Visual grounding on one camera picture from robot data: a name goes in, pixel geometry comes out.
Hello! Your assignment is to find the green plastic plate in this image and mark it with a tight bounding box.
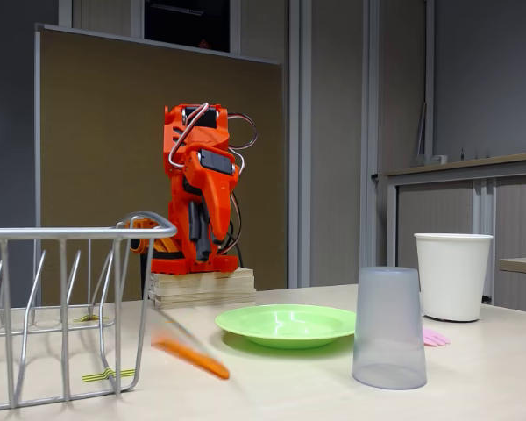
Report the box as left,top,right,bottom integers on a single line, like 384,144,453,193
214,304,357,351

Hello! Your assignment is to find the orange plastic knife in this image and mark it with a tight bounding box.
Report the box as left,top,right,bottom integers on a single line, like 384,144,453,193
151,322,231,381

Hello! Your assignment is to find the translucent grey plastic cup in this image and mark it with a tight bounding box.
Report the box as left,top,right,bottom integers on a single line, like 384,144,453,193
351,266,429,391

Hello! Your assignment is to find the pink plastic fork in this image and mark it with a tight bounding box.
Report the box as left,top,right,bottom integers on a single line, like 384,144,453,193
423,327,451,348

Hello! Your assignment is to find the orange table clamp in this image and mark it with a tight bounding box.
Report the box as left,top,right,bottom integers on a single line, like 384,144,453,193
124,217,188,256

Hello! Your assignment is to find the wooden base block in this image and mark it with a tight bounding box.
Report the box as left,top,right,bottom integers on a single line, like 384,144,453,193
148,266,258,310

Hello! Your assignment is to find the brown partition board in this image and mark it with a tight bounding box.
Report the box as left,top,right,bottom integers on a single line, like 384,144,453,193
33,24,286,306

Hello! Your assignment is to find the dark window panel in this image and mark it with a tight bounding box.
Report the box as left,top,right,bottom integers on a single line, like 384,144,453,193
144,0,231,54

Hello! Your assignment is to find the yellow black striped tape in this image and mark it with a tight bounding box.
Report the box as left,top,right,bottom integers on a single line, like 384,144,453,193
73,313,110,325
82,367,137,383

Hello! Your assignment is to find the grey leaning strip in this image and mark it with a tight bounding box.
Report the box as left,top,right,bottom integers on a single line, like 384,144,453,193
415,103,429,166

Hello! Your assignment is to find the grey sliding-door cabinet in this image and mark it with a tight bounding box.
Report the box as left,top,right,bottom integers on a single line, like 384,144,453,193
384,151,526,315

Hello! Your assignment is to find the white paper cup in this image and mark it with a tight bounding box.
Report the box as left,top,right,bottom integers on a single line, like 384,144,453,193
414,232,494,324

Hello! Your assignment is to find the grey side table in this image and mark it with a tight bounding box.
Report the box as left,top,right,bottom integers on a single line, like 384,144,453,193
498,256,526,315

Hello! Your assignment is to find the white servo cable loop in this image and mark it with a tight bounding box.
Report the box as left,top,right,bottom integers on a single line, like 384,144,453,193
167,102,212,168

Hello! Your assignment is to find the thin red servo wire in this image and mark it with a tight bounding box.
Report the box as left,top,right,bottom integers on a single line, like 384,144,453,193
226,112,260,176

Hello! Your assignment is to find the metal wire dish rack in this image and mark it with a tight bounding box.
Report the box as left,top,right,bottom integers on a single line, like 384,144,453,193
0,211,179,413

